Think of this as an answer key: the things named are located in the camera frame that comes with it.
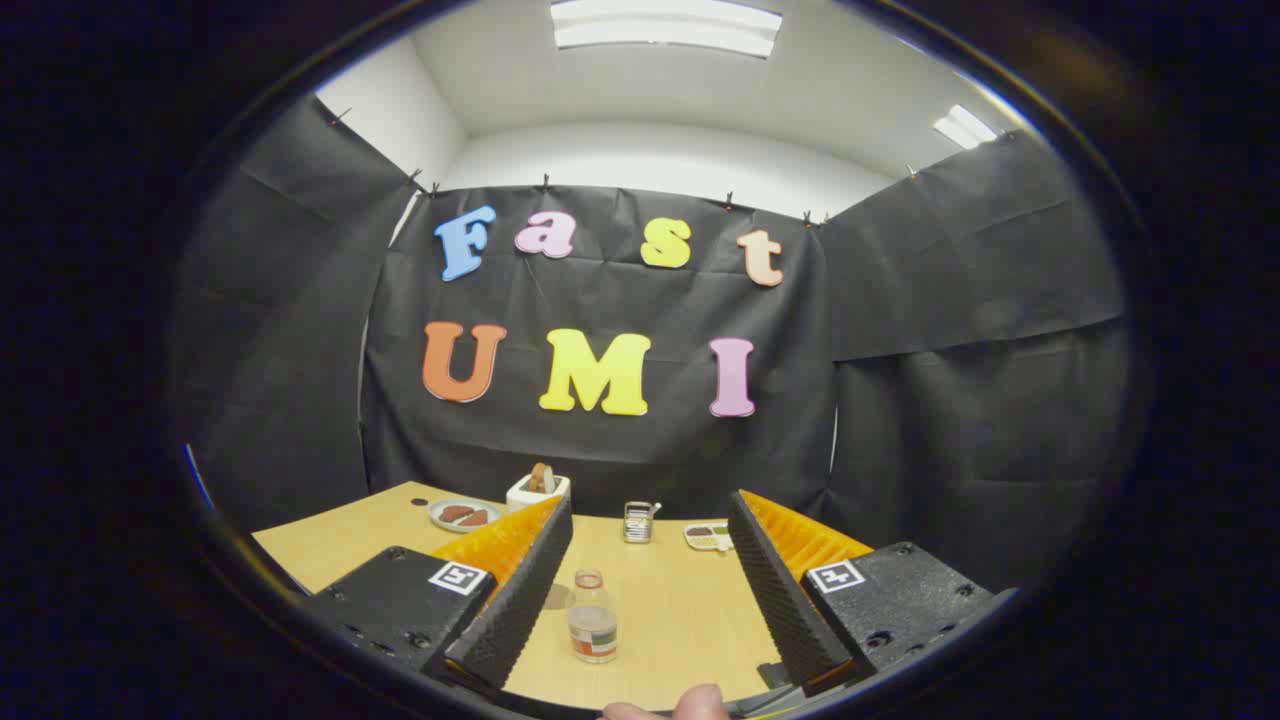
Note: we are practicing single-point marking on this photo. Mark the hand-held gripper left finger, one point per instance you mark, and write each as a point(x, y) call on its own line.
point(520, 600)

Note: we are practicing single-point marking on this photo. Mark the small ceiling light panel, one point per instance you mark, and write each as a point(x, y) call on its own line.
point(965, 127)

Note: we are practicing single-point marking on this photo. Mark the white divided condiment tray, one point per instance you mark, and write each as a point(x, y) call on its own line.
point(706, 537)

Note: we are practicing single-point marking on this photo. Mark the clear plastic juice bottle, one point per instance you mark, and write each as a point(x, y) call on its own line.
point(592, 630)

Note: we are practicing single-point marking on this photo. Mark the round brown coaster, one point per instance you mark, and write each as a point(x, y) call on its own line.
point(558, 598)

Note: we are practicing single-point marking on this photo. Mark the brown bread slice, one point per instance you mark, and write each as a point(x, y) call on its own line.
point(541, 478)

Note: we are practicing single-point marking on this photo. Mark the large ceiling light panel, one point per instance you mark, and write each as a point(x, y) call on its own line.
point(665, 25)

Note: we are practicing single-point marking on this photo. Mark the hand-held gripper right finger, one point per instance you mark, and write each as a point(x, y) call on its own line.
point(780, 600)

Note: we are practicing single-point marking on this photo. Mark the white toaster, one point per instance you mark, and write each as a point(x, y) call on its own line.
point(525, 496)

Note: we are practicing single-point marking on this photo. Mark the brown meat piece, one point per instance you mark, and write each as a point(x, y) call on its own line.
point(474, 519)
point(456, 513)

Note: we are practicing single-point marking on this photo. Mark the wooden table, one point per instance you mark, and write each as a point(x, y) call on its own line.
point(670, 620)

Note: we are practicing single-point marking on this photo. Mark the pale green plate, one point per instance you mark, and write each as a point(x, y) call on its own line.
point(440, 522)

